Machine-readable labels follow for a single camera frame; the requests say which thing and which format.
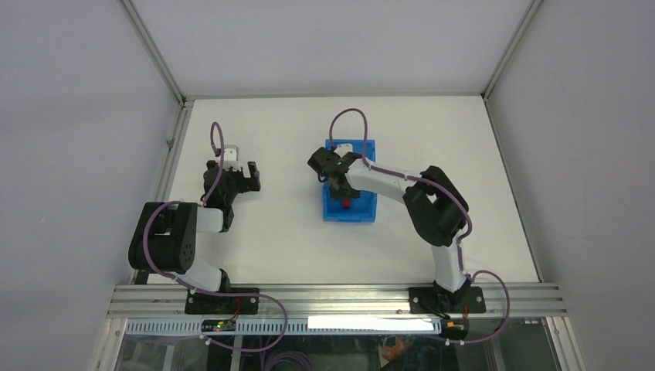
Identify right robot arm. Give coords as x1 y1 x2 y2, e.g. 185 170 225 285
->
307 148 473 311

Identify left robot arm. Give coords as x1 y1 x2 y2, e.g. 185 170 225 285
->
128 160 261 295

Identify blue plastic bin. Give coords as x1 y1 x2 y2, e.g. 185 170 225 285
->
321 139 378 223

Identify small green circuit board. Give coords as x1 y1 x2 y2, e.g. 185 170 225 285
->
201 319 236 332

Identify orange object under table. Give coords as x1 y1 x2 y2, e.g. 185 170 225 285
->
380 335 412 362

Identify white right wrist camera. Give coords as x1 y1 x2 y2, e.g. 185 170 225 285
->
334 143 361 162

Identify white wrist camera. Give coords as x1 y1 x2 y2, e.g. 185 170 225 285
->
220 145 243 172
334 143 361 162

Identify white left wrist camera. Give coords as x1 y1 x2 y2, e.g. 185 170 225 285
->
220 145 243 172

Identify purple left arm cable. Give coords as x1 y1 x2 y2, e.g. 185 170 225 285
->
142 121 289 353

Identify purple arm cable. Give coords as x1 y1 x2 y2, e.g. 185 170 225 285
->
328 107 511 345
142 121 289 353

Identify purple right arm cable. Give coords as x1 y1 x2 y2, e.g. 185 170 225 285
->
328 107 511 345

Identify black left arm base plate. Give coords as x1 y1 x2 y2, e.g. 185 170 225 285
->
184 287 260 316

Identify white slotted cable duct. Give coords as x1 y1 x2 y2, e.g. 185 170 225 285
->
126 315 441 336

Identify aluminium front rail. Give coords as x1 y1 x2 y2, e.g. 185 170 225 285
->
107 282 568 318

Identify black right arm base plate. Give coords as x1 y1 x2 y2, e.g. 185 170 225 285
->
408 286 487 315

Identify coiled purple cable below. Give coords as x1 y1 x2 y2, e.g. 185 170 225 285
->
262 351 316 371

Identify aluminium left frame post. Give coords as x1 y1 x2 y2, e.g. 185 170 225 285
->
117 0 186 104

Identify aluminium frame post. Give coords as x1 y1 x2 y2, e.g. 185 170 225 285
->
117 0 186 104
481 0 544 104

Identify aluminium right frame post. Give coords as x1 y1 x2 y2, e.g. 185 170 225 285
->
481 0 544 104

